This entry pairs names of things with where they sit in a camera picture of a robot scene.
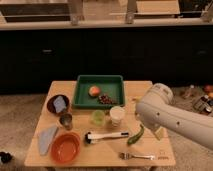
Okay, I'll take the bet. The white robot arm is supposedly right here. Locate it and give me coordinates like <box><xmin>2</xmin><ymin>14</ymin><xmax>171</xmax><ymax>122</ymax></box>
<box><xmin>135</xmin><ymin>83</ymin><xmax>213</xmax><ymax>150</ymax></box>

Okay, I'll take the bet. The red orange bowl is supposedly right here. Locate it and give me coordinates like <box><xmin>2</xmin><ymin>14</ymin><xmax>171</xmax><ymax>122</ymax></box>
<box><xmin>50</xmin><ymin>132</ymin><xmax>80</xmax><ymax>164</ymax></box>

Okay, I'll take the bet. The blue sponge in bowl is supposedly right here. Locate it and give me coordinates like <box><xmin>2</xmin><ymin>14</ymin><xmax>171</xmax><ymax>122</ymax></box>
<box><xmin>53</xmin><ymin>96</ymin><xmax>66</xmax><ymax>113</ymax></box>

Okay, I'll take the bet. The dark brown bowl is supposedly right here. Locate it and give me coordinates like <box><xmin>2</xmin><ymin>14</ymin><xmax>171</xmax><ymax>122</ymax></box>
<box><xmin>46</xmin><ymin>94</ymin><xmax>69</xmax><ymax>115</ymax></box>

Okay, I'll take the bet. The white cup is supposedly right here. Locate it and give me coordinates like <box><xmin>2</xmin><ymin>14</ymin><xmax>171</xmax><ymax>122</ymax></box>
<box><xmin>109</xmin><ymin>106</ymin><xmax>125</xmax><ymax>125</ymax></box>

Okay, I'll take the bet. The items pile on floor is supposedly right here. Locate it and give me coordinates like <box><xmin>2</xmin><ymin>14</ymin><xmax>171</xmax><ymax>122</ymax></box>
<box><xmin>182</xmin><ymin>85</ymin><xmax>213</xmax><ymax>115</ymax></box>

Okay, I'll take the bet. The green plastic cup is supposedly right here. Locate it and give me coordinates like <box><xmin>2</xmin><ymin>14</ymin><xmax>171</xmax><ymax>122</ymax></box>
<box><xmin>92</xmin><ymin>110</ymin><xmax>105</xmax><ymax>126</ymax></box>

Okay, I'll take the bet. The dark grapes bunch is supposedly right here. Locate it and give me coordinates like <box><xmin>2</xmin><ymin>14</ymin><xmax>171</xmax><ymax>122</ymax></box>
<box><xmin>98</xmin><ymin>95</ymin><xmax>116</xmax><ymax>104</ymax></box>

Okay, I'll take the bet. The green plastic tray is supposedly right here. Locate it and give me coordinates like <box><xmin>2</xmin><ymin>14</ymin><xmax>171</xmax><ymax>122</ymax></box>
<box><xmin>72</xmin><ymin>75</ymin><xmax>125</xmax><ymax>109</ymax></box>

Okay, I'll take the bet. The wooden table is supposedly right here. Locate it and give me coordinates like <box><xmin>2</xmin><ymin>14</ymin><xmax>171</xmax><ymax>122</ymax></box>
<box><xmin>24</xmin><ymin>81</ymin><xmax>176</xmax><ymax>168</ymax></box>

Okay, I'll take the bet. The peach fruit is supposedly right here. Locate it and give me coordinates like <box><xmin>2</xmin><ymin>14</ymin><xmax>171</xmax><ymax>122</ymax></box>
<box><xmin>89</xmin><ymin>86</ymin><xmax>101</xmax><ymax>97</ymax></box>

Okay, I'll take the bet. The metal cup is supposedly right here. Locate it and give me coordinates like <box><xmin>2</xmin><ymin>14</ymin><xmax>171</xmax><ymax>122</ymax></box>
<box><xmin>59</xmin><ymin>114</ymin><xmax>72</xmax><ymax>130</ymax></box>

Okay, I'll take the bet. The light blue cloth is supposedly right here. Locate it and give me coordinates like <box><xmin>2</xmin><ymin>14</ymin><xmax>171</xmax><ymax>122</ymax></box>
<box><xmin>38</xmin><ymin>125</ymin><xmax>58</xmax><ymax>155</ymax></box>

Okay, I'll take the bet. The black object on floor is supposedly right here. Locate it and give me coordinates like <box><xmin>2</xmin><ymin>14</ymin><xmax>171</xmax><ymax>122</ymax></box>
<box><xmin>0</xmin><ymin>151</ymin><xmax>12</xmax><ymax>164</ymax></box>

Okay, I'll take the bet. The white handled brush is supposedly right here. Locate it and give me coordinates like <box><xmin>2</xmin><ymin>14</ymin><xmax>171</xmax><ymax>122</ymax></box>
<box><xmin>85</xmin><ymin>132</ymin><xmax>129</xmax><ymax>144</ymax></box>

